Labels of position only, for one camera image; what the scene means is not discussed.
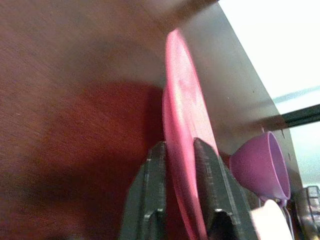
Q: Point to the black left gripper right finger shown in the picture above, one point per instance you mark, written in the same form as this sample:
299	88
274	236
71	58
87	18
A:
220	195

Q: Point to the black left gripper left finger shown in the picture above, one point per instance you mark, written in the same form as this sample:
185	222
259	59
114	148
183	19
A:
147	195

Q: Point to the pink plastic plate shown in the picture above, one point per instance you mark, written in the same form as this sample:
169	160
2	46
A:
185	112

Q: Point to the purple plastic cup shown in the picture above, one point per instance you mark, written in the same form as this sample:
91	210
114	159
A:
255	167

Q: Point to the white cup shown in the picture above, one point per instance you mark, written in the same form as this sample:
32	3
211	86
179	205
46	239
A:
270	222

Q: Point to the black bar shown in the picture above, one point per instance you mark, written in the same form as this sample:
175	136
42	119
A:
302	115

